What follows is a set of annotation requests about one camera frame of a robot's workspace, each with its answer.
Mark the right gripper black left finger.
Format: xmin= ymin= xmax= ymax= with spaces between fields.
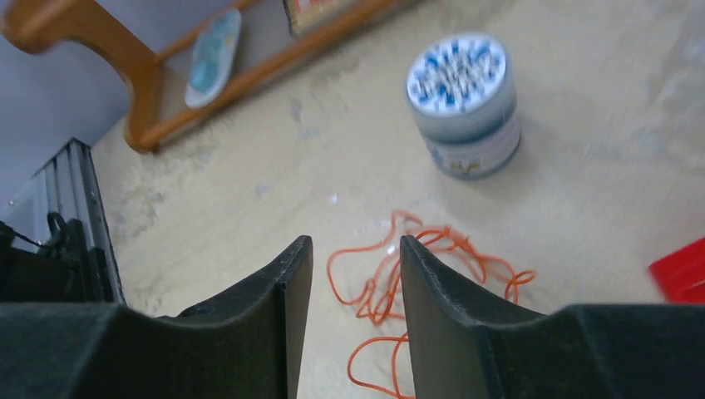
xmin=1 ymin=235 xmax=313 ymax=398

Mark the red plastic bin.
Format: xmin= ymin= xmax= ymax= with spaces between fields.
xmin=648 ymin=238 xmax=704 ymax=305

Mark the wooden rack shelf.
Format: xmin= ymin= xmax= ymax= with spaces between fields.
xmin=1 ymin=0 xmax=396 ymax=153

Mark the blue white round tin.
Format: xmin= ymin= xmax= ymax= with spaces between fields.
xmin=405 ymin=32 xmax=521 ymax=180

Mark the blue blister pack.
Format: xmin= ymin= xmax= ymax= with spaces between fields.
xmin=184 ymin=8 xmax=243 ymax=109

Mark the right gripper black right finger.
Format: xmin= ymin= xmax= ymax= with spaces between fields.
xmin=400 ymin=236 xmax=704 ymax=398

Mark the orange thin cable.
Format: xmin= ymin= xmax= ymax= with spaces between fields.
xmin=326 ymin=209 xmax=538 ymax=399

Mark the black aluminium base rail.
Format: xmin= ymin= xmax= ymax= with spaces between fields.
xmin=1 ymin=140 xmax=126 ymax=303

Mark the orange card pack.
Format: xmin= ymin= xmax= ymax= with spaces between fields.
xmin=283 ymin=0 xmax=358 ymax=37

